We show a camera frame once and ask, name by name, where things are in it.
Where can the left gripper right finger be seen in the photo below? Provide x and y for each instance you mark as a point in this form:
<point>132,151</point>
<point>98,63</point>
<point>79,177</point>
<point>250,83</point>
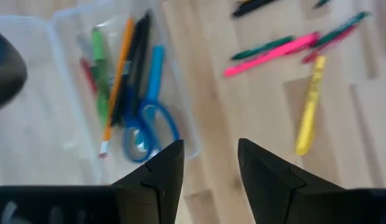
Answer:
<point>267,193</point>

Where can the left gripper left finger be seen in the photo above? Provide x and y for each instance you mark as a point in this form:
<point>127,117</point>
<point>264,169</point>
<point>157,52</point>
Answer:
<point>161,186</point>

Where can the yellow pen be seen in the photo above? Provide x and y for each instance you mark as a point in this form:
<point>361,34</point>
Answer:
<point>309,115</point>

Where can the blue pen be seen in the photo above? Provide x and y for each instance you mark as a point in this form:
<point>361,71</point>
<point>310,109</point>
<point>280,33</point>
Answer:
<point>156,71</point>

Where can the orange pencil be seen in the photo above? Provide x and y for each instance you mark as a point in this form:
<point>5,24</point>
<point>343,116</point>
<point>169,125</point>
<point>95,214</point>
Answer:
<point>118,77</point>

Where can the green pen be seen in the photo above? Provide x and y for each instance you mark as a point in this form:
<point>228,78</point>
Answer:
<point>101,77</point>

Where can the black pen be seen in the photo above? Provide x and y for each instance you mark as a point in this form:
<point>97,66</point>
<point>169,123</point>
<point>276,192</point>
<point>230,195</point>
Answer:
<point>255,7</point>
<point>138,56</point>

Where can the red crayon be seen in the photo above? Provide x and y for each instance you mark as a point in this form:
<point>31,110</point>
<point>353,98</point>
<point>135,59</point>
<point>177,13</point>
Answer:
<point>88,74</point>
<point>329,45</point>

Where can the clear plastic supply box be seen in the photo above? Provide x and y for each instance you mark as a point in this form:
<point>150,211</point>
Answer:
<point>40,124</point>

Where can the pink highlighter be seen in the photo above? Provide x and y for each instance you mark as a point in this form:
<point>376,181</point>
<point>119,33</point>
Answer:
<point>273,53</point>

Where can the green crayon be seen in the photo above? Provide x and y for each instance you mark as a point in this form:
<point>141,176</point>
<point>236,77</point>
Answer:
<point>261,48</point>
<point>342,29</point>
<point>321,3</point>

